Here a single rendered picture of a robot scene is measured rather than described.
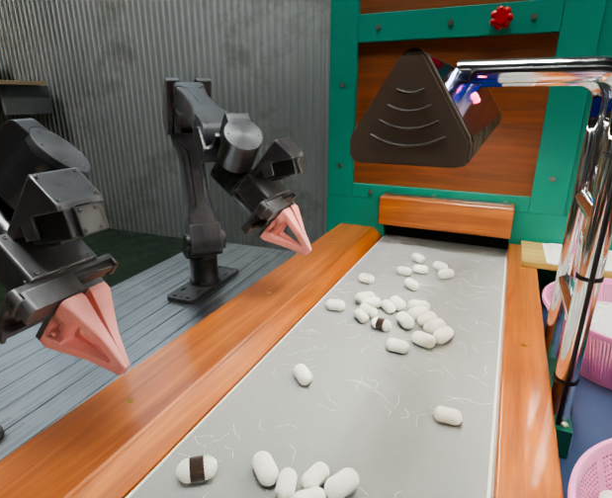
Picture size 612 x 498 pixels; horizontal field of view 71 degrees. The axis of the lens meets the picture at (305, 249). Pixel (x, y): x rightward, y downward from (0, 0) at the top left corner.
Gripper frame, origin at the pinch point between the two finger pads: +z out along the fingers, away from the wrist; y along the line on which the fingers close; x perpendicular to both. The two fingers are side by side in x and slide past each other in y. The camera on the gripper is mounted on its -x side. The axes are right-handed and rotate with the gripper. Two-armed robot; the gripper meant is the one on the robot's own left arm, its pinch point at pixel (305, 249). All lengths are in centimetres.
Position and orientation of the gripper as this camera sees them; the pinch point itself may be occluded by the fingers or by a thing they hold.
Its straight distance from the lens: 69.3
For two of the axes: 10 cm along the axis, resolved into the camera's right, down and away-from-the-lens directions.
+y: 4.2, -3.0, 8.5
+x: -5.9, 6.3, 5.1
